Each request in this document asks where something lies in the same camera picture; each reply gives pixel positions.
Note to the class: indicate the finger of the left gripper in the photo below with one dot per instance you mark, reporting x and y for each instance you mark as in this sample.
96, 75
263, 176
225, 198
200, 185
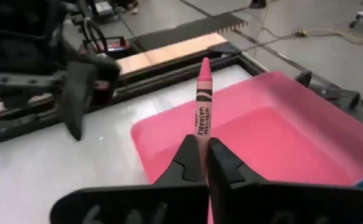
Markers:
77, 99

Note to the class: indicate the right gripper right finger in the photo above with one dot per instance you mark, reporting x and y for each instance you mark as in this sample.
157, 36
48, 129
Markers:
228, 174

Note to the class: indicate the red black power box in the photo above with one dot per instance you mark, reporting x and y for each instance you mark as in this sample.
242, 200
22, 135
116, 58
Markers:
116, 46

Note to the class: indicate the pink crayon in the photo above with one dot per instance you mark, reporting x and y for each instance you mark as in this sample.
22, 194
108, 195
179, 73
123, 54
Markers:
204, 109

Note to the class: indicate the large pink plastic bin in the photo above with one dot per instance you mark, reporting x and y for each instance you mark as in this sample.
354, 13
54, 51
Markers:
278, 130

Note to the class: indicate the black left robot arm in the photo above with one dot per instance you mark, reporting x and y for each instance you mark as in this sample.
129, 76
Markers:
13, 37

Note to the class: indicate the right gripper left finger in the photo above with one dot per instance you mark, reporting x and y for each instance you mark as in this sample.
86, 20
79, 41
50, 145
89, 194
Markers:
181, 174

